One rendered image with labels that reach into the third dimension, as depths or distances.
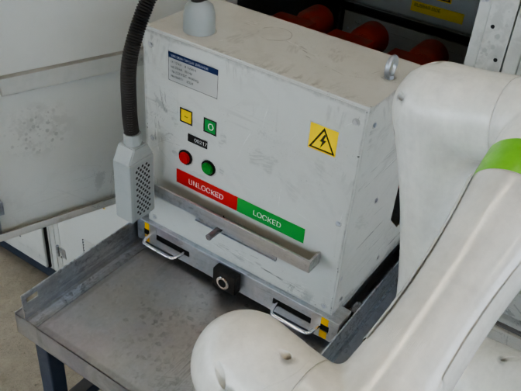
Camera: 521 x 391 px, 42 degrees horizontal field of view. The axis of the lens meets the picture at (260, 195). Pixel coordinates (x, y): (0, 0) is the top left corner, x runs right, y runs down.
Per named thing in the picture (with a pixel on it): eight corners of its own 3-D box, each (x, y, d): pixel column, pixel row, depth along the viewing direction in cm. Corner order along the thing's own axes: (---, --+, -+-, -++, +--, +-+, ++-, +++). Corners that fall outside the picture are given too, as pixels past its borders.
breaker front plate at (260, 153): (326, 323, 136) (364, 113, 108) (146, 226, 157) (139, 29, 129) (329, 319, 137) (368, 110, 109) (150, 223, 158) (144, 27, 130)
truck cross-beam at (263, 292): (335, 345, 137) (339, 325, 134) (137, 237, 161) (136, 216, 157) (347, 331, 141) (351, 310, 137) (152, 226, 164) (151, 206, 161)
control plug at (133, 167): (132, 225, 142) (129, 154, 132) (115, 216, 144) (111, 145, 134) (157, 208, 148) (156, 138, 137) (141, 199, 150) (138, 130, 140)
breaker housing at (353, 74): (332, 321, 137) (371, 108, 108) (147, 223, 158) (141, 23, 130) (433, 205, 172) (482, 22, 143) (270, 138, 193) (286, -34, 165)
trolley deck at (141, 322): (257, 498, 118) (260, 479, 114) (18, 331, 144) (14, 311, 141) (417, 286, 165) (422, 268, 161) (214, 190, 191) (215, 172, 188)
